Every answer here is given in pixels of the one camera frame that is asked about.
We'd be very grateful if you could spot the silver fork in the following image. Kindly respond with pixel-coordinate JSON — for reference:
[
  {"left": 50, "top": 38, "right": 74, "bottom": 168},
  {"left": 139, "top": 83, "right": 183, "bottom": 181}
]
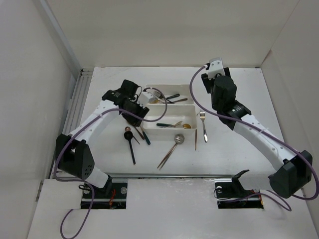
[{"left": 199, "top": 110, "right": 208, "bottom": 143}]

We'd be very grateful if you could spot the black handled fork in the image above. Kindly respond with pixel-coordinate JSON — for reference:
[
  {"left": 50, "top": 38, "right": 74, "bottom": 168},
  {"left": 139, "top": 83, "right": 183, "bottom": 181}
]
[{"left": 151, "top": 89, "right": 165, "bottom": 104}]

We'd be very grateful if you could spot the small gold spoon green handle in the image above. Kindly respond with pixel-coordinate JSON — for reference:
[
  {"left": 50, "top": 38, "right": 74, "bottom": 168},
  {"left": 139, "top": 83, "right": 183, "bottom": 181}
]
[{"left": 166, "top": 123, "right": 191, "bottom": 129}]

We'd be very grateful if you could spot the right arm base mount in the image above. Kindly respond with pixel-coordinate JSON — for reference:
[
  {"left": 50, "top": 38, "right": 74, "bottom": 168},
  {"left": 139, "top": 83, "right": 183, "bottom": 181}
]
[{"left": 213, "top": 170, "right": 264, "bottom": 209}]

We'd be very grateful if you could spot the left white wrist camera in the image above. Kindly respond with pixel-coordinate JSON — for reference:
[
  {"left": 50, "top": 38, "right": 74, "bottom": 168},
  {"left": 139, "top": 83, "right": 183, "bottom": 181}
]
[{"left": 137, "top": 91, "right": 156, "bottom": 108}]

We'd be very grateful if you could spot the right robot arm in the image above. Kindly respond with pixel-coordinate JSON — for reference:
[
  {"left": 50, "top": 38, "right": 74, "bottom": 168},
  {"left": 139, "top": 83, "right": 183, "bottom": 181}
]
[{"left": 201, "top": 63, "right": 319, "bottom": 198}]

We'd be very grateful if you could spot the brown wooden fork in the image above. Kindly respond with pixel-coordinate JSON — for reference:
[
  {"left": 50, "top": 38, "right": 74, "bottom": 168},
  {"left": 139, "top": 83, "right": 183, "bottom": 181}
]
[{"left": 169, "top": 98, "right": 188, "bottom": 104}]

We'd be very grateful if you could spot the silver spoon copper handle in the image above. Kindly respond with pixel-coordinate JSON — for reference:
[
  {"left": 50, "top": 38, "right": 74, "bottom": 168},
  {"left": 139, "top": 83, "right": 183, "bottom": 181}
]
[{"left": 157, "top": 134, "right": 185, "bottom": 170}]

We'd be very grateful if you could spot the black measuring spoon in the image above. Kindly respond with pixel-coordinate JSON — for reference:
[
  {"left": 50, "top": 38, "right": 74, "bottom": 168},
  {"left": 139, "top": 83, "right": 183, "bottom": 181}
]
[{"left": 124, "top": 131, "right": 136, "bottom": 165}]

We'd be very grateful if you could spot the small copper spoon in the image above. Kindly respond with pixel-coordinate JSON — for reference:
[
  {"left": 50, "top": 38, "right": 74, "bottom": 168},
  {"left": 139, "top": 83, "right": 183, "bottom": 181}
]
[{"left": 125, "top": 126, "right": 140, "bottom": 144}]

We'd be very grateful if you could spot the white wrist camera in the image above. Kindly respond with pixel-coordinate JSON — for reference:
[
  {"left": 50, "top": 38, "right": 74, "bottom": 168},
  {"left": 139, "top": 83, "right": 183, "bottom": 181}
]
[
  {"left": 137, "top": 91, "right": 156, "bottom": 108},
  {"left": 206, "top": 57, "right": 225, "bottom": 80}
]

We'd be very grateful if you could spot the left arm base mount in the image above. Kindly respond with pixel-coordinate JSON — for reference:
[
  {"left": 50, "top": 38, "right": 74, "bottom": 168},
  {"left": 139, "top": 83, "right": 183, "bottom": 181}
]
[{"left": 78, "top": 178, "right": 128, "bottom": 210}]

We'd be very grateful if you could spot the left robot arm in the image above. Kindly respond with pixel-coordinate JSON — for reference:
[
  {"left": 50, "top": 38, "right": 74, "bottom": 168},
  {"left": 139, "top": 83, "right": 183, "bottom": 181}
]
[{"left": 56, "top": 80, "right": 154, "bottom": 198}]

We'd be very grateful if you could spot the gold fork green handle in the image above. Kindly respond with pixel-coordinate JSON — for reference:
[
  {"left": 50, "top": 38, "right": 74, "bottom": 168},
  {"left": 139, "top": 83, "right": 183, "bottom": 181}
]
[{"left": 151, "top": 94, "right": 180, "bottom": 104}]

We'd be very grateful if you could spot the copper thin utensil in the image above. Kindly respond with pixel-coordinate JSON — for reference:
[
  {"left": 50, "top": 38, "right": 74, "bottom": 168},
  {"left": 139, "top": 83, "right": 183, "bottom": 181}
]
[{"left": 194, "top": 129, "right": 197, "bottom": 151}]

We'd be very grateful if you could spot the white plastic bin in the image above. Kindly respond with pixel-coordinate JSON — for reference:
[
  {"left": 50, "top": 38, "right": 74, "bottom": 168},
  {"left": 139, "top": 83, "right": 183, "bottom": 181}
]
[
  {"left": 145, "top": 84, "right": 194, "bottom": 105},
  {"left": 142, "top": 104, "right": 197, "bottom": 140}
]

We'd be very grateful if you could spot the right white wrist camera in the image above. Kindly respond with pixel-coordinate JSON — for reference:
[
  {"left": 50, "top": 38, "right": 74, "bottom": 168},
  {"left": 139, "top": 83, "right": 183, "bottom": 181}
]
[{"left": 206, "top": 57, "right": 225, "bottom": 80}]

